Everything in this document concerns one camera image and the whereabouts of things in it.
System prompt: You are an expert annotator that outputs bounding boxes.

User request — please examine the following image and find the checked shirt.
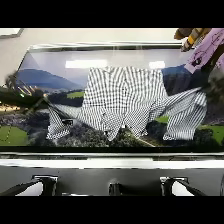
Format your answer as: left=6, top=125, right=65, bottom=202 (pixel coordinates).
left=45, top=65, right=208, bottom=142

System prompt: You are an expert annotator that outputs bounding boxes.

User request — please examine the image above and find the yellow brown garment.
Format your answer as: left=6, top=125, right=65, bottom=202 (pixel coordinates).
left=173, top=28, right=213, bottom=53

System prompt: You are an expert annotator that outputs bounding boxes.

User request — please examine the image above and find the purple garment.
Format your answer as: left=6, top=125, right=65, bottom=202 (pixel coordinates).
left=183, top=28, right=224, bottom=75

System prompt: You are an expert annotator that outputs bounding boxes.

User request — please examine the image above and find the silver frame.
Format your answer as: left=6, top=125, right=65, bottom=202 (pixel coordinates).
left=0, top=151, right=224, bottom=197

